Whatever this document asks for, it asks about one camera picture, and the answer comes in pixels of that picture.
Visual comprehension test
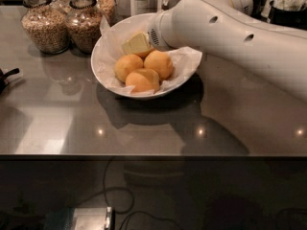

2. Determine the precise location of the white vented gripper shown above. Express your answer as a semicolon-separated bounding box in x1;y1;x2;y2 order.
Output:
122;10;172;54

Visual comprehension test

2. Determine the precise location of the orange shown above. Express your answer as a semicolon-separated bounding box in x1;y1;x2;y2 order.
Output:
144;51;174;81
135;48;154;58
126;68;160;93
114;54;143;82

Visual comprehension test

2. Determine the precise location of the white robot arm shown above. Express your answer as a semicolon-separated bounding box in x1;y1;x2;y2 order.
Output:
143;0;307;102

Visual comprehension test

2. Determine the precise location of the white paper bowl liner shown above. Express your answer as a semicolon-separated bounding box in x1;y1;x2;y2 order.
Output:
95;10;203;97

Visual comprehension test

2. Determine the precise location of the white ceramic bowl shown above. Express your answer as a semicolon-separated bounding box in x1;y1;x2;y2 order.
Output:
90;12;203;101

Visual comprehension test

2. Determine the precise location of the rear glass grain jar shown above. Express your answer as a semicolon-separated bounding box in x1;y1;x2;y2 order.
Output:
96;0;115;24

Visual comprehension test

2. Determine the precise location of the glass grain jar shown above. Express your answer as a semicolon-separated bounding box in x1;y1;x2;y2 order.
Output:
21;0;70;54
96;0;115;24
65;0;103;54

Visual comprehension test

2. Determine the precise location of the middle glass grain jar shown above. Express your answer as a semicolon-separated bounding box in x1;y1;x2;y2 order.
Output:
65;0;103;54

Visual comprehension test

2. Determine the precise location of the left glass grain jar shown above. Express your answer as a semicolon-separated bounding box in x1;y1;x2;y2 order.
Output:
21;0;70;54

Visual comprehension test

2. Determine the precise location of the silver box under table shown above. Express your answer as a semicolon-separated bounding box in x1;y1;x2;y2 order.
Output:
43;207;114;230

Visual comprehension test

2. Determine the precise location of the black handle at left edge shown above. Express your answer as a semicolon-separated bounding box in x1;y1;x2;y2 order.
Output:
0;68;20;94

